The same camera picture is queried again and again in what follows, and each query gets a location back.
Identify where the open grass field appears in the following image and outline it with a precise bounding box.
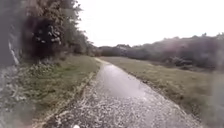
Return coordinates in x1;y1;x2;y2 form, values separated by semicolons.
99;55;224;128

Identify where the distant row of trees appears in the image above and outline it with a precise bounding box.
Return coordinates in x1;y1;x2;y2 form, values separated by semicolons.
96;32;224;72

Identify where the wood of tall trees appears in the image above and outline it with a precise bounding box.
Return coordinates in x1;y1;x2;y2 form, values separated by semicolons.
0;0;101;68

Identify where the wet grey asphalt path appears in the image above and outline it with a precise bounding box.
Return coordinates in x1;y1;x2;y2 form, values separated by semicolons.
43;57;205;128

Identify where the grass verge with leaves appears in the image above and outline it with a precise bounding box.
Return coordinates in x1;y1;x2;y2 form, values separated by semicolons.
0;53;102;128

